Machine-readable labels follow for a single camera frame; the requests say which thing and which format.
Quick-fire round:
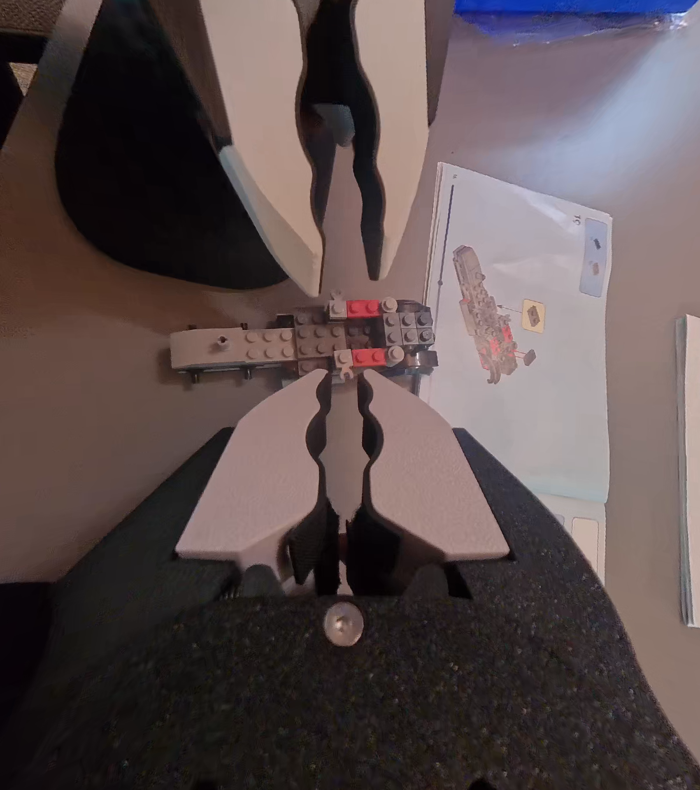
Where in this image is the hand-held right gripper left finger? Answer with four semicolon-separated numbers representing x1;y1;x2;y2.
175;369;333;562

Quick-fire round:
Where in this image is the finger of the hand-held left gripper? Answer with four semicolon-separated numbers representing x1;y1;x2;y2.
200;0;326;297
350;0;431;281

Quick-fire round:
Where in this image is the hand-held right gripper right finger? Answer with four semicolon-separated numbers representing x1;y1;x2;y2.
357;369;510;562

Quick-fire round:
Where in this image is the grey red toy brick car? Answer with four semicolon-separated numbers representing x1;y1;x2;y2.
169;289;438;390

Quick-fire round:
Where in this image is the grey desk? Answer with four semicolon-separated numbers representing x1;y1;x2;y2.
0;0;700;790

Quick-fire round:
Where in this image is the black dimpled wrist rest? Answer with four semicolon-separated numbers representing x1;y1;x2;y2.
55;0;292;291

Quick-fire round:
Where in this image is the open building instruction booklet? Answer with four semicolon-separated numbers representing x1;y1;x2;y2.
418;162;613;587

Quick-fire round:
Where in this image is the blue plastic crate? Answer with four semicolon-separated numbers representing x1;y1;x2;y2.
453;0;696;32

